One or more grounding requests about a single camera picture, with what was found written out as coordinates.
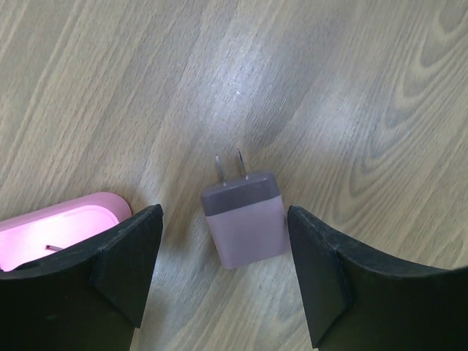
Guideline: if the small pink plug adapter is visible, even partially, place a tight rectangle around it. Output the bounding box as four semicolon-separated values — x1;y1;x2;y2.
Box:
200;151;290;269

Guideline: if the pink triangular power strip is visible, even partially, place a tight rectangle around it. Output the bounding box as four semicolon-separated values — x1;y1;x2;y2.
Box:
1;192;132;271

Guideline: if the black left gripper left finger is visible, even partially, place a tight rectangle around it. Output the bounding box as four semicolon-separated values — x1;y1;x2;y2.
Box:
1;205;163;350

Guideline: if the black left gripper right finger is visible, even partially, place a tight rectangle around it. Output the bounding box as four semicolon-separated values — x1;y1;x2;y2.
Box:
287;206;467;350

